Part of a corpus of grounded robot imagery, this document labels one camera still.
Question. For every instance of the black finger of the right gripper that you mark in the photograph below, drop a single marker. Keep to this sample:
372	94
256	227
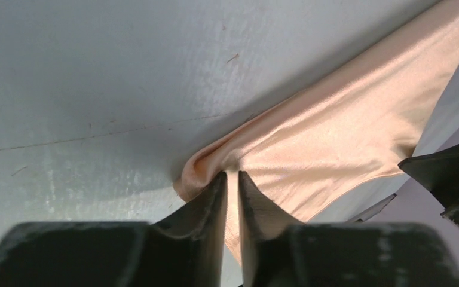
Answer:
438	173

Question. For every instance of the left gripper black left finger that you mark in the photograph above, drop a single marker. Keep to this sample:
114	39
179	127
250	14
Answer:
183	249

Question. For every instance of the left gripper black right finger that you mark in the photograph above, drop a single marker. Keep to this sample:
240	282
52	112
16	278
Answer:
279	250

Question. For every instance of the peach cloth napkin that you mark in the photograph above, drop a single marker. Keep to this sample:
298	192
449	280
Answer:
353	126

